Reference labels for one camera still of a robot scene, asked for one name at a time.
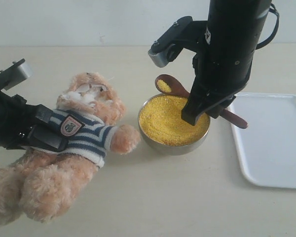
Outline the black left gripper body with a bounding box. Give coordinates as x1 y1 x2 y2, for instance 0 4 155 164
0 85 39 150

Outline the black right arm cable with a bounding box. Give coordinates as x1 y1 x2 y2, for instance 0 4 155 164
258 1 280 48

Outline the white plastic tray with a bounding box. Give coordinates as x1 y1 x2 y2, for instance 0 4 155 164
229 92 296 189

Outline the yellow millet grain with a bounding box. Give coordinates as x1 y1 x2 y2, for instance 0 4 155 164
139 95 210 146

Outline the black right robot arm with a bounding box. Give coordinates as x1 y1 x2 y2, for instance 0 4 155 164
181 0 279 125

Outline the steel bowl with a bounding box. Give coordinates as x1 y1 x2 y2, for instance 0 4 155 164
138 94 211 156

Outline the dark wooden spoon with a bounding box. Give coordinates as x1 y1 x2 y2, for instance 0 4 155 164
154 74 248 129

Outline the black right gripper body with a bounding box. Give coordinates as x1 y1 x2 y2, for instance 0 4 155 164
195 14 266 106

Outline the tan teddy bear striped shirt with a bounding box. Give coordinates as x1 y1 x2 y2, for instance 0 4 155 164
0 72 142 226

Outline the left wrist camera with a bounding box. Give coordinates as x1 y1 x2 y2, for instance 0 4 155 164
0 58 33 90

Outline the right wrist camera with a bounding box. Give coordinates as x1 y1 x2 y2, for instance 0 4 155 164
148 16 207 68

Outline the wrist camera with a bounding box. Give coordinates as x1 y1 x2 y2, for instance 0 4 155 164
148 16 207 68
0 58 33 90

